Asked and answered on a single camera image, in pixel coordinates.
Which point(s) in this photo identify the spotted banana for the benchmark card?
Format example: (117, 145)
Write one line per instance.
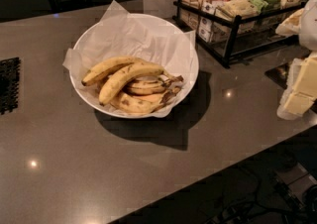
(150, 85)
(143, 104)

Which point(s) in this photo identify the white paper liner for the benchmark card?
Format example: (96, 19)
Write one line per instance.
(138, 39)

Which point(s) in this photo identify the middle spotted banana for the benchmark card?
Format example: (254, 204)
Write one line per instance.
(150, 85)

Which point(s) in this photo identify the green sweetener packets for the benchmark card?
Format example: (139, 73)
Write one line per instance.
(266, 5)

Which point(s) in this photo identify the black perforated mat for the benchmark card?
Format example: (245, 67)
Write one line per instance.
(9, 84)

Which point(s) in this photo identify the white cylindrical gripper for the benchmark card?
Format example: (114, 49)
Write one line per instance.
(309, 27)

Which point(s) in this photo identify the yellow banana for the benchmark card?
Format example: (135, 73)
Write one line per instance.
(107, 67)
(126, 74)

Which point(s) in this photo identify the bottom spotted banana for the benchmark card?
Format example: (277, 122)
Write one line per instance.
(143, 104)

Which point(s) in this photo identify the black wire condiment rack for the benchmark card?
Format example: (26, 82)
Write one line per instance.
(237, 47)

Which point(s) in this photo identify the dark coaster on counter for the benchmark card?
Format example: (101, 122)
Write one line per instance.
(279, 74)

